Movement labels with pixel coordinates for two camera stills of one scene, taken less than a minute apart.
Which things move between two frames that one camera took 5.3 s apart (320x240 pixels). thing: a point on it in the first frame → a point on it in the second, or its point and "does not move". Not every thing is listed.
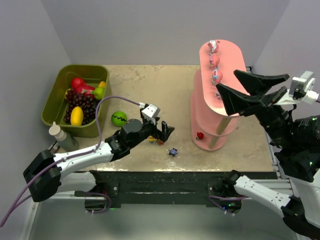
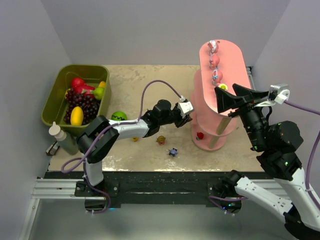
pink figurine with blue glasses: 217,76 does not move
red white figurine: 213,47 does not move
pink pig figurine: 214,62 does not move
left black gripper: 155,128 → 184,120
